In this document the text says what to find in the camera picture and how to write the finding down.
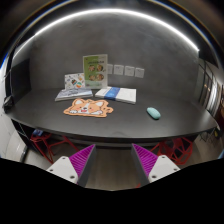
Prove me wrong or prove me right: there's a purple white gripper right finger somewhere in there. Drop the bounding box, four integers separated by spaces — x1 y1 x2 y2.
131 144 180 186

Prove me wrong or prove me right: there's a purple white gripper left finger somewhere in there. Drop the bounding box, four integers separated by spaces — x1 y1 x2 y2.
47 145 96 187

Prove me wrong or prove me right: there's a teal computer mouse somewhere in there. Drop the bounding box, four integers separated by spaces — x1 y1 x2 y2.
147 107 161 120

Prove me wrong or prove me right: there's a corgi dog mouse pad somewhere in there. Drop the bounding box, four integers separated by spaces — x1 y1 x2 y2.
64 98 113 118

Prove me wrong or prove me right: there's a red chair right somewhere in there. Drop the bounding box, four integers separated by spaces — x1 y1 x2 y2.
151 137 193 165

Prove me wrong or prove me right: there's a red chair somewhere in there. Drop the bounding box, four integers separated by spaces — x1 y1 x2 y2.
30 132 78 164
151 137 193 165

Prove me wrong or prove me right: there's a red chair left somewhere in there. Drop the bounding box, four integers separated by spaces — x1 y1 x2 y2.
30 132 78 164

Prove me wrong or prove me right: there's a grey magazine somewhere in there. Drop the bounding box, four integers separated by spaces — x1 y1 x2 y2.
55 88 93 101

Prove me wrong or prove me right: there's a white blue book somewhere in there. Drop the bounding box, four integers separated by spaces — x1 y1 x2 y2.
95 87 137 104

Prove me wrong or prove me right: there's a small colourful picture card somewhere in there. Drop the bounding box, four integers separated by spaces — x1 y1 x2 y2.
64 73 85 89

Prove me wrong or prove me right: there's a green standing booklet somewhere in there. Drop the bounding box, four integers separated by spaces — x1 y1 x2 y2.
83 54 108 89

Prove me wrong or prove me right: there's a black monitor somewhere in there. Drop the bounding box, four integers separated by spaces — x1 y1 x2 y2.
11 59 31 103

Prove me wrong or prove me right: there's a ceiling light strip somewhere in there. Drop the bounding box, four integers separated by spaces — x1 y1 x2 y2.
14 8 200 57

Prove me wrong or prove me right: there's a white wall socket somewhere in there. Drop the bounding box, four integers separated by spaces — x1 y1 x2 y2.
107 64 113 74
125 66 135 76
114 65 124 75
135 68 145 78

